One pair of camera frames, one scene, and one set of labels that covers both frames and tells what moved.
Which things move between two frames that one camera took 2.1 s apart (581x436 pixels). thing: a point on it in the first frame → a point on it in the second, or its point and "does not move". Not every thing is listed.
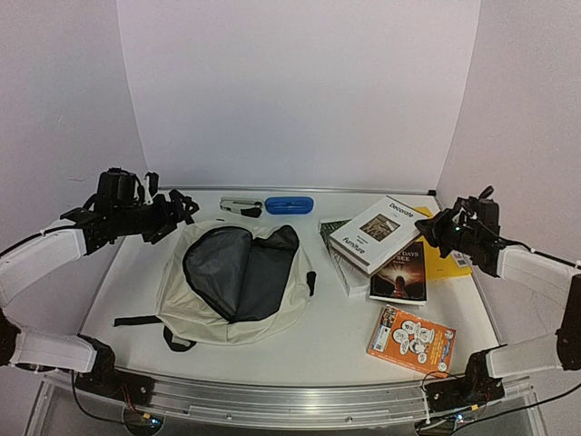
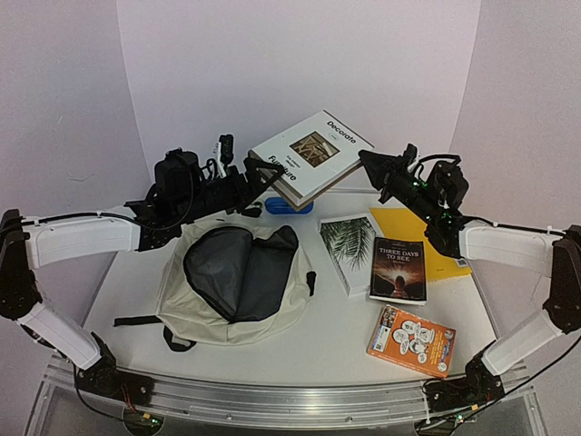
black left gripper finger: x=154 y=238 → x=252 y=209
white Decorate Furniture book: x=378 y=233 → x=317 y=153
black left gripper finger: x=183 y=206 → x=260 y=174
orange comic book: x=413 y=341 does not move
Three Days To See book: x=403 y=279 does not move
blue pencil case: x=290 y=205 does not move
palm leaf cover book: x=356 y=279 does not move
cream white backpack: x=229 y=282 does not move
